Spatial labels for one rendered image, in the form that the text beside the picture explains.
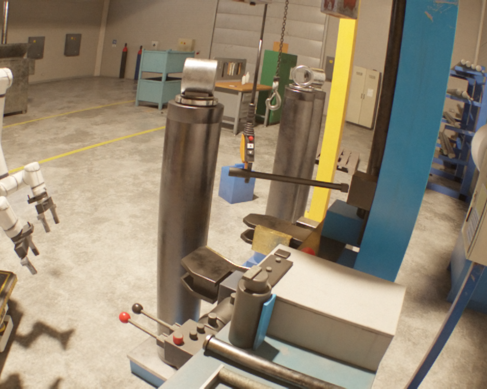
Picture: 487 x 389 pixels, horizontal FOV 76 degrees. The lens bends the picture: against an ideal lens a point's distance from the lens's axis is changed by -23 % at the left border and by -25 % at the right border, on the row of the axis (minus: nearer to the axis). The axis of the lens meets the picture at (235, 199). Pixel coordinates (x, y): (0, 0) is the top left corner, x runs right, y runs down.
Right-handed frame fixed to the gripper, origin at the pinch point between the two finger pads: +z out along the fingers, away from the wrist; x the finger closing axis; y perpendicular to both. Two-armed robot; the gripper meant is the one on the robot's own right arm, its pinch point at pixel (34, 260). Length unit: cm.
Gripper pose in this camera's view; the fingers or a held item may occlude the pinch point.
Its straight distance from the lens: 174.2
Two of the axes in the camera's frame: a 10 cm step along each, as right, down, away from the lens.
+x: 3.1, 5.1, -8.1
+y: -9.2, 3.6, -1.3
